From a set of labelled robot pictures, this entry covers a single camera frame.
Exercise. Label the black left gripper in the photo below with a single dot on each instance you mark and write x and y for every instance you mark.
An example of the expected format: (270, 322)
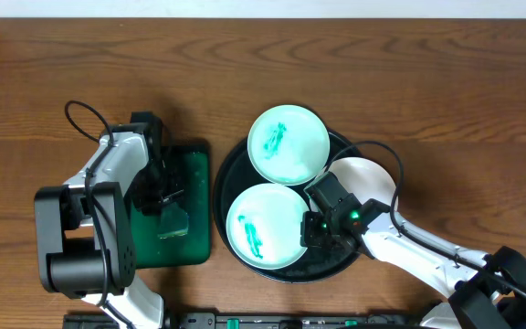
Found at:
(163, 196)

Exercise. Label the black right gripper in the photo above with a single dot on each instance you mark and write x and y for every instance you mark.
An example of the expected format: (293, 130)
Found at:
(310, 238)

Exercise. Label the green sponge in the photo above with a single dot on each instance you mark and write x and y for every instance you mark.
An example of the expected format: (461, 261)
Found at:
(174, 222)

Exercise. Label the white plate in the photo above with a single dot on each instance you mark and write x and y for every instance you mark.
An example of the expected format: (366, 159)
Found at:
(363, 178)

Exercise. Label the black round tray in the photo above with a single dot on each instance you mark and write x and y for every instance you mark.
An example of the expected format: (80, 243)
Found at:
(235, 175)

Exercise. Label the mint plate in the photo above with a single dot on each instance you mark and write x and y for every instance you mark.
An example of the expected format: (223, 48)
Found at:
(288, 145)
(263, 226)

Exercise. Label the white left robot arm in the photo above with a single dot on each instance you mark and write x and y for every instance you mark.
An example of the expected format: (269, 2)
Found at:
(85, 245)

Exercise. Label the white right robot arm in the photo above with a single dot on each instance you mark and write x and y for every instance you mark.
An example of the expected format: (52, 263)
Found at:
(483, 290)

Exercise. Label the black rectangular sponge tray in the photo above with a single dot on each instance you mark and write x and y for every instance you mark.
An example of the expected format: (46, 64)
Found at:
(194, 247)

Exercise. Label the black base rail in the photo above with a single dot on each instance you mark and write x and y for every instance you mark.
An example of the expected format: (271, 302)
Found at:
(241, 321)

